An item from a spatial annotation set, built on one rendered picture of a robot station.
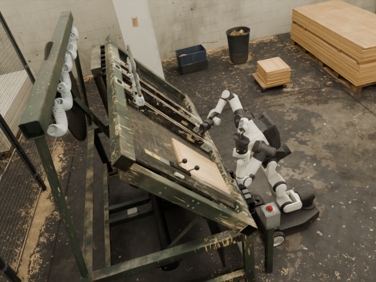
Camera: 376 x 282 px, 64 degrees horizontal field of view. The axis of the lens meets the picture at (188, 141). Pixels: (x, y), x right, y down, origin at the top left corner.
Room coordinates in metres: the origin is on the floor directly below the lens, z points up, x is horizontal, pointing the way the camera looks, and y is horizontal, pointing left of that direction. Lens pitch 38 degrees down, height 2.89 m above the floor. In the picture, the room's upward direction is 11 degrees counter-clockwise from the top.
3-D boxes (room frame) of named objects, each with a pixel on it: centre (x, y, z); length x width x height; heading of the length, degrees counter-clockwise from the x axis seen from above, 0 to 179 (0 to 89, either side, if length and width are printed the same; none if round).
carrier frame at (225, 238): (2.40, 0.44, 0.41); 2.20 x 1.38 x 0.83; 7
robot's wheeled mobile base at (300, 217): (2.02, -0.89, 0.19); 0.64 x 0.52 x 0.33; 97
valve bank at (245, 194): (1.90, -0.41, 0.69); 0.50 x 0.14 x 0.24; 7
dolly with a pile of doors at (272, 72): (4.98, -1.72, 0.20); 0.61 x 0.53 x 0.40; 3
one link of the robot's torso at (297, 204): (2.02, -0.92, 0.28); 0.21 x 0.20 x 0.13; 97
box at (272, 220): (1.48, -0.53, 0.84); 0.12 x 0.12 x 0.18; 7
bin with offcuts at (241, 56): (6.26, -1.46, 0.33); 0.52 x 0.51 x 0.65; 3
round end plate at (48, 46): (2.25, 0.84, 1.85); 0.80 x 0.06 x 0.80; 7
